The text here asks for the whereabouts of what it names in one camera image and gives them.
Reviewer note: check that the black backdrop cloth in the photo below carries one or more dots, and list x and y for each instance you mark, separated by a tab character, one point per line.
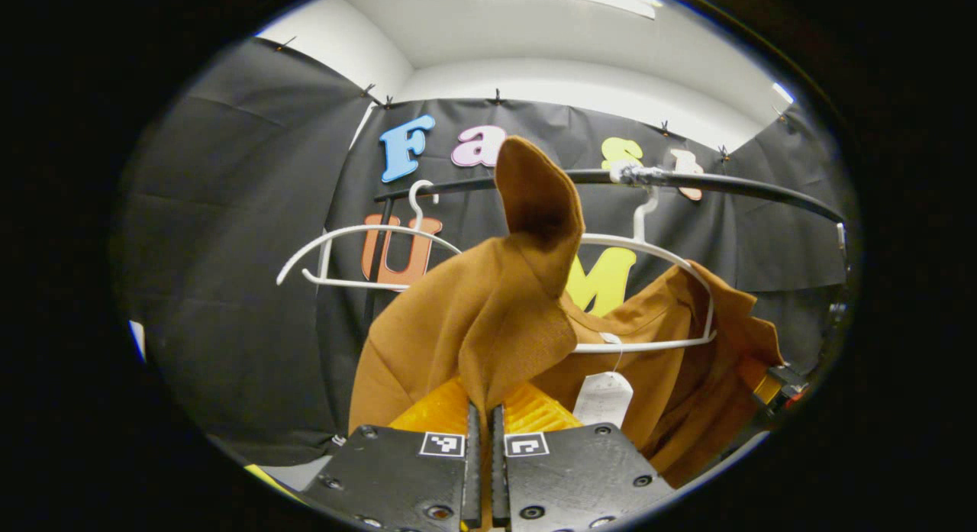
229	288

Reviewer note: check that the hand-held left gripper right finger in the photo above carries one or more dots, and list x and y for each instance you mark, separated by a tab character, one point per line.
572	471

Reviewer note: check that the brown shirt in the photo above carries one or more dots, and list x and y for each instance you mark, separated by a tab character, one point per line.
458	318

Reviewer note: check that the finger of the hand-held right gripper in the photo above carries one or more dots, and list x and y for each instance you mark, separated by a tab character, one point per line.
782	379

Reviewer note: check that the black clothes rack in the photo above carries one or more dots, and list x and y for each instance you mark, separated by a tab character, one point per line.
748	185

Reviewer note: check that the white clothes hanger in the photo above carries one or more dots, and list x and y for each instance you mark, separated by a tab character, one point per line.
366	227
649	345

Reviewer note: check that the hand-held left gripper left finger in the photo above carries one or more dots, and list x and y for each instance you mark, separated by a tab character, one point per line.
397	471

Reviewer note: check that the small ceiling light panel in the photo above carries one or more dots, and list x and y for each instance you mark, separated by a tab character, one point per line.
783	92

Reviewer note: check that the row of black cloth clips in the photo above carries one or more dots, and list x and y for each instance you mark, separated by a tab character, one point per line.
497	98

